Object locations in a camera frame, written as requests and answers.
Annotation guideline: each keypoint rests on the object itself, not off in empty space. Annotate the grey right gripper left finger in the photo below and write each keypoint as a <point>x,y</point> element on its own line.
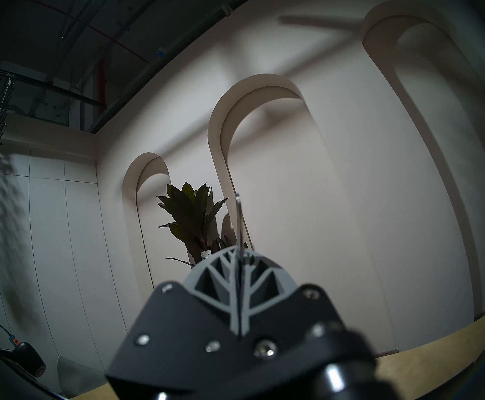
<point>175,341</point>

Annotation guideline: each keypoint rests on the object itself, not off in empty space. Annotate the tall dark green potted plant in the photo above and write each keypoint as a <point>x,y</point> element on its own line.
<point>192,220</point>

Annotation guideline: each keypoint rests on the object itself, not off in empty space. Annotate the white plant label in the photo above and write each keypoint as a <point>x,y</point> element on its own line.
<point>206,254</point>

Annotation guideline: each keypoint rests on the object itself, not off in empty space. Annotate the rolled grey mat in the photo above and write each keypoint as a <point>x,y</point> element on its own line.
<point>80,374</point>

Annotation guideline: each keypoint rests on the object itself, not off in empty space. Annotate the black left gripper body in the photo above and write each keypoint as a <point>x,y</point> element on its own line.
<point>0,378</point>

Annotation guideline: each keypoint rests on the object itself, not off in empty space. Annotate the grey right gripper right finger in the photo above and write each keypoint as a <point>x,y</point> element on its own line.
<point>292,320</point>

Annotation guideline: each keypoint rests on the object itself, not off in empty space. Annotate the glass balcony railing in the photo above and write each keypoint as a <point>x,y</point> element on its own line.
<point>38,99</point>

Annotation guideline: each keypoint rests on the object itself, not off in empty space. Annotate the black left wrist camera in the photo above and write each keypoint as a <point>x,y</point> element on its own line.
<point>25,357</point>

